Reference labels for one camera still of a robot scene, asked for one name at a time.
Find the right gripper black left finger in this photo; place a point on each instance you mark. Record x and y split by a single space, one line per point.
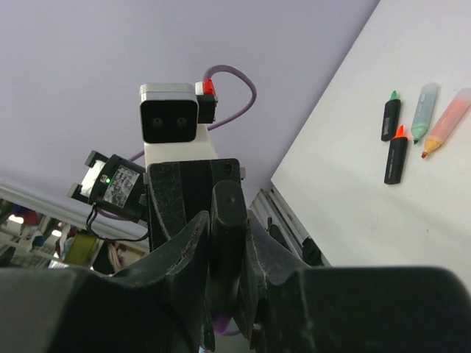
154 305

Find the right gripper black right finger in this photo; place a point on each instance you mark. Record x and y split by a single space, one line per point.
285 305

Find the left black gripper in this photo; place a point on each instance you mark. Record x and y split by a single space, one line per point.
177 191

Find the orange highlighter black body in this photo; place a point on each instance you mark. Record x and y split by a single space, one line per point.
396 157

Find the green highlighter black body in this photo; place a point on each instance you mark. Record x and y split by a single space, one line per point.
391 116

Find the mint pastel highlighter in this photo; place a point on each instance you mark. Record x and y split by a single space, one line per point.
424 111

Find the orange pastel highlighter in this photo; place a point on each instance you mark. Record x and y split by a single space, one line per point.
448 121

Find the purple highlighter black body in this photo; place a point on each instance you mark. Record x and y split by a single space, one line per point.
228 230

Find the black rail clamp knob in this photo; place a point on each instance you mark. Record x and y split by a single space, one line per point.
311 253

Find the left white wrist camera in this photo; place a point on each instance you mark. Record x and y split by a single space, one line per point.
175 119

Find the aluminium front rail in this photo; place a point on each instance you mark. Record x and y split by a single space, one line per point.
280 222

